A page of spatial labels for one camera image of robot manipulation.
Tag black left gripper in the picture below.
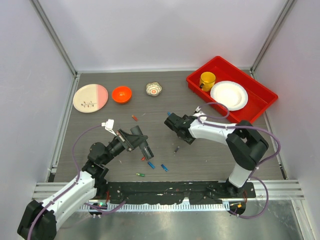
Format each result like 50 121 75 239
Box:
101 129 147 165

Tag black remote control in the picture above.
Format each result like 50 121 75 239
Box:
139 141 154 160

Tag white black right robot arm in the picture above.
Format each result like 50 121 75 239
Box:
164 111 269 198

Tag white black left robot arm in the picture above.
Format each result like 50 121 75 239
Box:
17 126 154 240

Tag blue battery near green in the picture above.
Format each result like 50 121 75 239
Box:
147 161 155 169

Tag blue battery lower right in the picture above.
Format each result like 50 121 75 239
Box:
161 164 169 172

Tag small patterned ceramic bowl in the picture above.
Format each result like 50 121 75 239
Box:
145 81 163 97

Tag orange plastic bowl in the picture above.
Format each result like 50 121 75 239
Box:
111 86 132 104

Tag yellow mug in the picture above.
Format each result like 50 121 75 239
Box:
199 71 216 92

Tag white paper plate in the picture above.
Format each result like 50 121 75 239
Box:
210 80 249 111

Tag pink cream floral plate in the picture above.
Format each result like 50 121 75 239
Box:
72 84 109 113

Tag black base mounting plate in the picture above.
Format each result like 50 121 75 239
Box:
94 181 256 205

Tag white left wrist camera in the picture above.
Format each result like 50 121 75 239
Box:
101 119 117 136

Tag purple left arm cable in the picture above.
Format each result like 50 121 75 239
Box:
27 124 130 240

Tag white slotted cable duct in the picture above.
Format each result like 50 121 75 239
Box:
74 202 230 213

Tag aluminium front frame rail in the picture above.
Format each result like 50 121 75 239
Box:
31 179 305 201

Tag aluminium left frame post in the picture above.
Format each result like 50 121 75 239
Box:
29 0 77 77

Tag aluminium frame post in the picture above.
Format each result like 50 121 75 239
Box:
29 0 77 77
250 0 297 75

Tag aluminium right frame post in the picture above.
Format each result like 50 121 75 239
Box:
250 0 297 75

